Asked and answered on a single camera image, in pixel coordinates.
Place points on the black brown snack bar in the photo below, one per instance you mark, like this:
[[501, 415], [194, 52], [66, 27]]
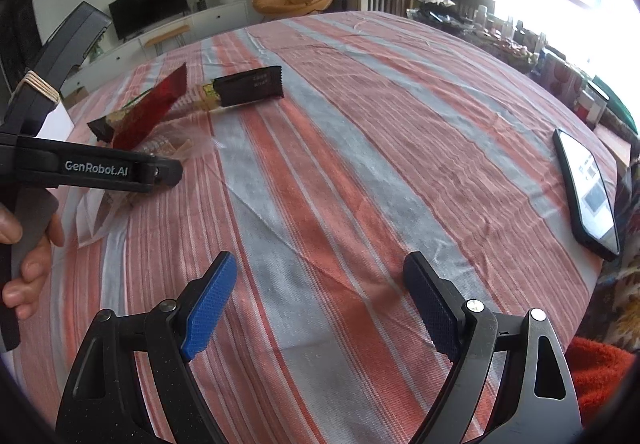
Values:
[[241, 88]]

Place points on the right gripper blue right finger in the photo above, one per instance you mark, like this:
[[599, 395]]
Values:
[[437, 303]]

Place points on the white TV cabinet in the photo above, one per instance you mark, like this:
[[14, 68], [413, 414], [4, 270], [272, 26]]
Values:
[[130, 54]]

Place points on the red snack packet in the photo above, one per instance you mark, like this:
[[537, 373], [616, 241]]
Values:
[[140, 119]]

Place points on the striped red grey tablecloth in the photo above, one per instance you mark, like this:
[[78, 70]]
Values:
[[390, 137]]

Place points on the person's left hand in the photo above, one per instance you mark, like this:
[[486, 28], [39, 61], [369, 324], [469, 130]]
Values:
[[22, 294]]

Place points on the clear bag brown biscuits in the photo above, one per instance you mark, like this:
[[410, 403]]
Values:
[[161, 166]]

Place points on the black flat television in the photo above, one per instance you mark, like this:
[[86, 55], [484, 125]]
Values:
[[132, 16]]

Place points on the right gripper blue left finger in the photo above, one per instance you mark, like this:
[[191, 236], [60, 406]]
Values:
[[201, 304]]

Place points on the small wooden bench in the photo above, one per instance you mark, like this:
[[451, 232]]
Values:
[[176, 35]]

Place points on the black smartphone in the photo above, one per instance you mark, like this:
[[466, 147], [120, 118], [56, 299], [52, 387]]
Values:
[[591, 212]]

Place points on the cluttered side table items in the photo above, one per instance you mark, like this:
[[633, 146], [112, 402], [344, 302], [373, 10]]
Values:
[[532, 56]]

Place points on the long black noodle snack packet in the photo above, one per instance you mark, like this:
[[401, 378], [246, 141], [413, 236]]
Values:
[[102, 127]]

